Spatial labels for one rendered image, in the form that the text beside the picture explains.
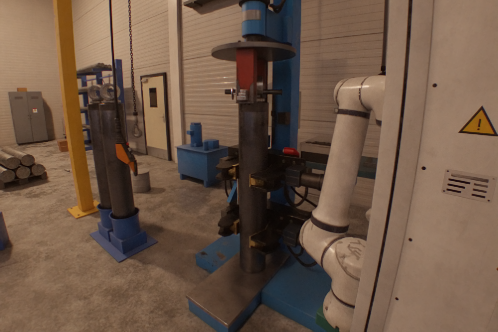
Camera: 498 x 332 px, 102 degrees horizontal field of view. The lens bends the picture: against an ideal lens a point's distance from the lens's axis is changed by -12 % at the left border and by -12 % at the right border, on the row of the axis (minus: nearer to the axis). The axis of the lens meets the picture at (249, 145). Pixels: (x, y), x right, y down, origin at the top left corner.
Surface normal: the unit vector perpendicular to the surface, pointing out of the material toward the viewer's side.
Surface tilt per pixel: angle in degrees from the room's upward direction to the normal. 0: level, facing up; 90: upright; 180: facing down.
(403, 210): 90
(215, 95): 90
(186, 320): 0
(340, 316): 68
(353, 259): 11
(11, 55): 90
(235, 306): 0
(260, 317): 0
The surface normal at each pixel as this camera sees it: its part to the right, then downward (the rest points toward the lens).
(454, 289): -0.72, 0.14
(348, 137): -0.44, 0.05
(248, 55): -0.23, 0.19
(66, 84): 0.81, 0.11
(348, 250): -0.07, -0.94
